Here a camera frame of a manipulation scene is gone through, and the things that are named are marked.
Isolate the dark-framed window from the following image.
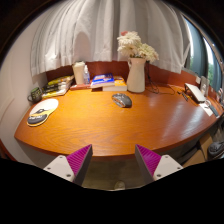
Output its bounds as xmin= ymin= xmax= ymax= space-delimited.
xmin=181 ymin=16 xmax=224 ymax=94

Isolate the white laptop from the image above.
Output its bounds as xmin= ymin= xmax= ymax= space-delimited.
xmin=184 ymin=82 xmax=207 ymax=104

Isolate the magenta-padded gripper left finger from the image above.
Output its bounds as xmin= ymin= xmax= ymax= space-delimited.
xmin=43 ymin=143 xmax=94 ymax=187

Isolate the white curtain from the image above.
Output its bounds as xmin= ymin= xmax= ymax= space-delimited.
xmin=30 ymin=0 xmax=191 ymax=77

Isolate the white pitcher vase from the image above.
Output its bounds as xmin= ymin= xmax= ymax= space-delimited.
xmin=126 ymin=57 xmax=148 ymax=94

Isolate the white paper sheet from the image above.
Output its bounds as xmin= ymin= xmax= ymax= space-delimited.
xmin=199 ymin=102 xmax=214 ymax=118

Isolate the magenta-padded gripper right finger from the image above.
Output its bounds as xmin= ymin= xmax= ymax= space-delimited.
xmin=134 ymin=144 xmax=184 ymax=185

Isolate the black cable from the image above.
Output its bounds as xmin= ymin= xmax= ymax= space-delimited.
xmin=144 ymin=61 xmax=176 ymax=95

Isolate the white yellow book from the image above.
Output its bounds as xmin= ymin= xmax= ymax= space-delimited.
xmin=41 ymin=87 xmax=72 ymax=99

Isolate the black office chair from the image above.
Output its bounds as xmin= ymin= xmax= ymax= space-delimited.
xmin=207 ymin=139 xmax=224 ymax=159

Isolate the grey black computer mouse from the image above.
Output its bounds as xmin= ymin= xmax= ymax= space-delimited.
xmin=111 ymin=93 xmax=133 ymax=109

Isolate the clear spray bottle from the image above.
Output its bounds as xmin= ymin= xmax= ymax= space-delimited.
xmin=83 ymin=64 xmax=91 ymax=85

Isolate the dark green mug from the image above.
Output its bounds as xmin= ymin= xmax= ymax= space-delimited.
xmin=27 ymin=86 xmax=44 ymax=104

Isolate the white round mouse pad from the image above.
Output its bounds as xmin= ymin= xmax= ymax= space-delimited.
xmin=26 ymin=98 xmax=60 ymax=128

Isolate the orange book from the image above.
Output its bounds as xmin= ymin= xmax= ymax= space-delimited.
xmin=102 ymin=76 xmax=128 ymax=93

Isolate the small grey upright device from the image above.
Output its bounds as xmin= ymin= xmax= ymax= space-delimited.
xmin=199 ymin=75 xmax=211 ymax=98

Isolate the cream lidded tumbler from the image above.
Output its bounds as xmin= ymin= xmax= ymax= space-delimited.
xmin=72 ymin=60 xmax=87 ymax=85

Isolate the red-brown notebook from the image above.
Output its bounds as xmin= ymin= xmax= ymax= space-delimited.
xmin=69 ymin=83 xmax=93 ymax=91

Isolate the dark phone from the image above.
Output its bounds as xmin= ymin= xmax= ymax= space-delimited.
xmin=205 ymin=99 xmax=220 ymax=118

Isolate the black pen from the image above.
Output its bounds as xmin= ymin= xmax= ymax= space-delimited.
xmin=176 ymin=90 xmax=189 ymax=102

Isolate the blue book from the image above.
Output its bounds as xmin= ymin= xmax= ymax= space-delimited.
xmin=90 ymin=73 xmax=116 ymax=89

